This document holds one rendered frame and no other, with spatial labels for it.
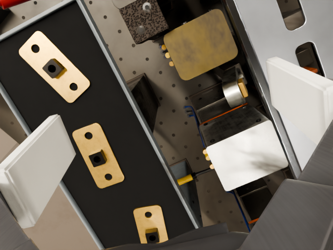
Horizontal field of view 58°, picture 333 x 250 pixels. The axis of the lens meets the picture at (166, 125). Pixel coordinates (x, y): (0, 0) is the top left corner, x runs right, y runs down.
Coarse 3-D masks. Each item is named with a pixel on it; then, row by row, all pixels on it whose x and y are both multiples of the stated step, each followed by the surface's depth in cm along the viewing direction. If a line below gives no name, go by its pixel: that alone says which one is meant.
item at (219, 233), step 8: (216, 224) 7; (224, 224) 7; (192, 232) 7; (200, 232) 7; (208, 232) 7; (216, 232) 7; (224, 232) 7; (232, 232) 7; (240, 232) 7; (168, 240) 7; (176, 240) 7; (184, 240) 7; (192, 240) 7; (200, 240) 6; (208, 240) 6; (216, 240) 6; (224, 240) 6; (232, 240) 6; (240, 240) 6; (112, 248) 7; (120, 248) 7; (128, 248) 7; (136, 248) 7; (144, 248) 7; (152, 248) 7; (160, 248) 7; (168, 248) 6; (176, 248) 6; (184, 248) 6; (192, 248) 6; (200, 248) 6; (208, 248) 6; (216, 248) 6; (224, 248) 6; (232, 248) 6
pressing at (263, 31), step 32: (224, 0) 48; (256, 0) 48; (320, 0) 48; (256, 32) 49; (288, 32) 49; (320, 32) 49; (256, 64) 50; (320, 64) 51; (288, 128) 54; (288, 160) 55
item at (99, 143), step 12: (84, 132) 37; (96, 132) 37; (84, 144) 38; (96, 144) 38; (108, 144) 38; (84, 156) 38; (108, 156) 38; (96, 168) 39; (108, 168) 39; (120, 168) 39; (96, 180) 39; (108, 180) 39; (120, 180) 39
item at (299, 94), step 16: (272, 64) 17; (288, 64) 15; (272, 80) 17; (288, 80) 15; (304, 80) 13; (320, 80) 12; (272, 96) 18; (288, 96) 15; (304, 96) 13; (320, 96) 12; (288, 112) 16; (304, 112) 14; (320, 112) 12; (304, 128) 14; (320, 128) 12
